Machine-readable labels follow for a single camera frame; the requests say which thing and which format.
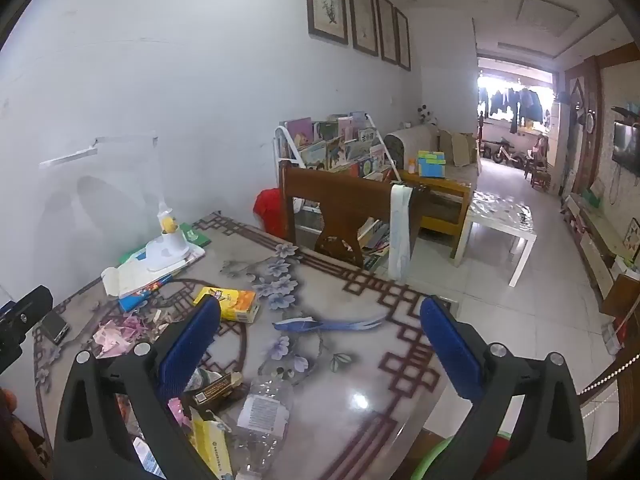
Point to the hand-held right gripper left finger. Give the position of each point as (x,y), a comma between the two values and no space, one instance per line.
(192,340)

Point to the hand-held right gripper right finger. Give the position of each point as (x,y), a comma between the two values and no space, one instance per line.
(450,345)

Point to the yellow drink carton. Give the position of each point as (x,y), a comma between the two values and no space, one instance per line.
(232,304)

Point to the green rimmed red bin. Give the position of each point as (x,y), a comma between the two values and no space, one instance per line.
(430,460)

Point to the black power bank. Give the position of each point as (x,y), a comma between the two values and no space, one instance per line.
(55,326)

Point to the brown snack packet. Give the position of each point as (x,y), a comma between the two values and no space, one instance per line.
(217,391)

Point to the blue picture book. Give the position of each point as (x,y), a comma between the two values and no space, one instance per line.
(142,297)

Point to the pink plastic wrapper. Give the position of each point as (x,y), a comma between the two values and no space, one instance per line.
(125,332)

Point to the white desk lamp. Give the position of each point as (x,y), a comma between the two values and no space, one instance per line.
(167,255)

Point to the white notebook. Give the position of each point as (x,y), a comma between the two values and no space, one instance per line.
(135,272)

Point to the clear plastic bottle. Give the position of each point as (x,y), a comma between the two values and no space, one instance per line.
(262,410)

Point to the green book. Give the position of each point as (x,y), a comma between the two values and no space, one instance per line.
(197,235)

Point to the yellow tissue packet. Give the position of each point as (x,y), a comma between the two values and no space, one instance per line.
(212,447)

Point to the small yellow object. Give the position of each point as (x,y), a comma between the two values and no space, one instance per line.
(169,224)

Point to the white plastic bag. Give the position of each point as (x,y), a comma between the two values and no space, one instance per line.
(400,230)

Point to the white side table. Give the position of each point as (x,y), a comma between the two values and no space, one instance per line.
(500,210)

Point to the yellow wooden bench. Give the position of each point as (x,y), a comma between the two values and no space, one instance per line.
(442,200)

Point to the red bag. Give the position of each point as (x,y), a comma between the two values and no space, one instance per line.
(267,210)

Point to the wooden television cabinet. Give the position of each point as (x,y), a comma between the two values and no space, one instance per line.
(595,245)

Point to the colourful toy box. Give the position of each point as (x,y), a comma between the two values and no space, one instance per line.
(431,164)

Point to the beaded wooden chair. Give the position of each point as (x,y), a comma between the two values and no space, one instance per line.
(620,410)

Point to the small orange bottle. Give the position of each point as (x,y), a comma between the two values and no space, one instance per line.
(411,166)

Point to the dark wooden chair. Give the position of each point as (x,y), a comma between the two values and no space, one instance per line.
(340,195)

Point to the small bicycle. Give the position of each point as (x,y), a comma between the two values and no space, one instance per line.
(507,155)

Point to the grey covered sofa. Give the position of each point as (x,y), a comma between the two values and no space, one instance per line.
(415,140)

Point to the white book rack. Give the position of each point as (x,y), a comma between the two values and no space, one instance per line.
(345,147)

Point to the panda plush toy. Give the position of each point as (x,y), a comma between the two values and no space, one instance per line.
(425,115)

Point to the hanging dark clothes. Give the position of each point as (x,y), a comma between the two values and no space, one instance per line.
(520,105)

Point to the square ceiling light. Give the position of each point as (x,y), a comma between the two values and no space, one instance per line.
(547,15)

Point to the wall television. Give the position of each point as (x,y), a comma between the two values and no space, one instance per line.
(627,147)

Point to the dark framed wall picture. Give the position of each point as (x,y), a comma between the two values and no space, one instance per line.
(402,40)
(362,12)
(386,27)
(327,0)

